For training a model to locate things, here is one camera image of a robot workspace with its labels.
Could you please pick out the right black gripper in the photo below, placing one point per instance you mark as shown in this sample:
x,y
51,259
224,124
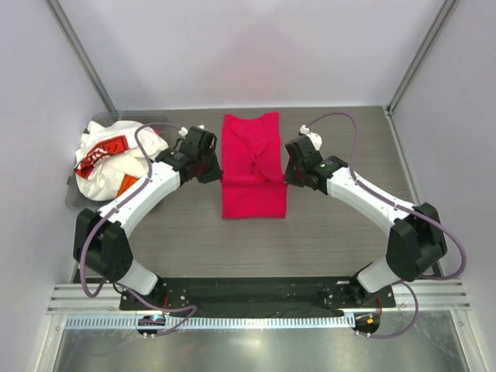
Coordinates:
x,y
291,178

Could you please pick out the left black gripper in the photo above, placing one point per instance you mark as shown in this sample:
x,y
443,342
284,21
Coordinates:
x,y
215,173

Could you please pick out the pink t shirt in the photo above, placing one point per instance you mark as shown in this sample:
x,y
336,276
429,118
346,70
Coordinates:
x,y
253,181

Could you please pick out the clear plastic bin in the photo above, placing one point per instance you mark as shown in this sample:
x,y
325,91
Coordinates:
x,y
74,199

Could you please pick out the white t shirt red print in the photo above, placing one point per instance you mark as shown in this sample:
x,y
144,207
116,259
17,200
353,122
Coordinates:
x,y
107,154

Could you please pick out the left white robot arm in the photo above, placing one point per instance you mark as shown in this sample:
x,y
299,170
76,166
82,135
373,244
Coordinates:
x,y
101,241

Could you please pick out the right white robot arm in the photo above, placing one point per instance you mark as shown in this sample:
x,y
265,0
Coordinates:
x,y
415,241

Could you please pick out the orange t shirt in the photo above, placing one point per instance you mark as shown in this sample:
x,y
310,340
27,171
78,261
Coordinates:
x,y
127,182

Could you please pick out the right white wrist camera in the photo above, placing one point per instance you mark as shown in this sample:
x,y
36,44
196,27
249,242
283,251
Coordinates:
x,y
315,138

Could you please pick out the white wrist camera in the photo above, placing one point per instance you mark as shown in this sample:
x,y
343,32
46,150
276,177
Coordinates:
x,y
315,138
183,131

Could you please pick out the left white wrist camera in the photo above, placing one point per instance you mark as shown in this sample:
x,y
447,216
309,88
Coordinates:
x,y
183,131

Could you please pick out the right aluminium frame post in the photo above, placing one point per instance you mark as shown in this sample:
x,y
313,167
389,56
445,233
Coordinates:
x,y
431,35

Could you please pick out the aluminium frame post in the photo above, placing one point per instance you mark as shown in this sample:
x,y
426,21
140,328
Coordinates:
x,y
431,35
71,36

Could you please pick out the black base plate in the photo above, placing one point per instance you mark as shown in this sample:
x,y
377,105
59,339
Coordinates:
x,y
266,297

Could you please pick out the white slotted cable duct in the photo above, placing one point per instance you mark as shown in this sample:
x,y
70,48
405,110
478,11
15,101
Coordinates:
x,y
141,321

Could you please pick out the aluminium front rail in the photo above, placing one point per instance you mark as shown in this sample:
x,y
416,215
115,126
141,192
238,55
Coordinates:
x,y
69,299

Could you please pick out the left aluminium frame post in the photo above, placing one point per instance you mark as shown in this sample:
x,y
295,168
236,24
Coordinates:
x,y
71,36

